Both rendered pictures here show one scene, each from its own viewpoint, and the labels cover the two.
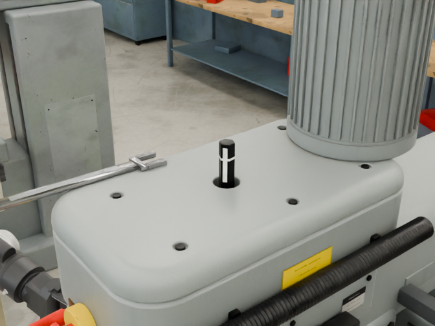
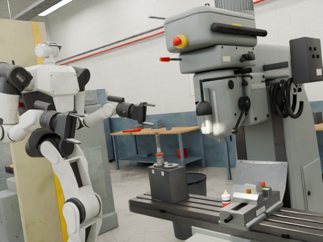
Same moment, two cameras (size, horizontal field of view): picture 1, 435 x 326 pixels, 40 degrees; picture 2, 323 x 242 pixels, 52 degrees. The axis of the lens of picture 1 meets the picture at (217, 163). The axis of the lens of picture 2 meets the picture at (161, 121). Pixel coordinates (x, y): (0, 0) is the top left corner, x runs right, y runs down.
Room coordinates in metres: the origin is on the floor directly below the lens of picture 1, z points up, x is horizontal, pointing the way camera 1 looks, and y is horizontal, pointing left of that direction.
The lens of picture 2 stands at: (-0.84, 0.49, 1.52)
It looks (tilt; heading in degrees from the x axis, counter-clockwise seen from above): 4 degrees down; 352
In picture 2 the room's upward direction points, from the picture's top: 7 degrees counter-clockwise
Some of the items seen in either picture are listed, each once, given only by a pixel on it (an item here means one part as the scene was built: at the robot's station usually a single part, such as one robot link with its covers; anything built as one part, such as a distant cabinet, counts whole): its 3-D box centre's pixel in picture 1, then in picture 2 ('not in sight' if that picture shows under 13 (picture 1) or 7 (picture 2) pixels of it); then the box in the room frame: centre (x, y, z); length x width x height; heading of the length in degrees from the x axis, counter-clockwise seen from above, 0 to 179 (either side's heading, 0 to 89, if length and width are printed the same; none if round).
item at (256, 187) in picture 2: not in sight; (253, 189); (0.60, -0.10, 1.05); 0.06 x 0.05 x 0.06; 37
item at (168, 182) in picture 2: not in sight; (167, 181); (1.04, 0.24, 1.04); 0.22 x 0.12 x 0.20; 26
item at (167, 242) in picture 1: (234, 227); (212, 33); (0.72, -0.02, 1.81); 0.47 x 0.26 x 0.16; 128
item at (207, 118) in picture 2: not in sight; (205, 110); (0.64, 0.07, 1.45); 0.04 x 0.04 x 0.21; 38
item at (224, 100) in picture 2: not in sight; (218, 102); (0.71, -0.02, 1.47); 0.21 x 0.19 x 0.32; 38
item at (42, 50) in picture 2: not in sight; (47, 53); (0.96, 0.79, 1.83); 0.10 x 0.07 x 0.09; 142
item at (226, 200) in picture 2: not in sight; (226, 200); (0.66, 0.01, 1.00); 0.04 x 0.04 x 0.11
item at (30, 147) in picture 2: not in sight; (48, 141); (1.03, 0.86, 1.37); 0.28 x 0.13 x 0.18; 51
